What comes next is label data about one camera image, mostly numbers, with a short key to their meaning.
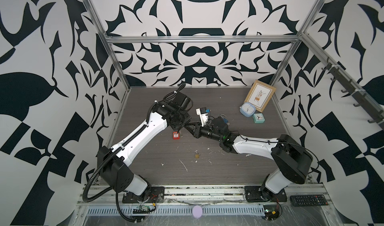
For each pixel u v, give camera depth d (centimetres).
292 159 45
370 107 54
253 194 74
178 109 58
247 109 104
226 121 101
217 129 64
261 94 102
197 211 63
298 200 71
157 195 73
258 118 101
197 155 87
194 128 73
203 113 73
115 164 40
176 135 94
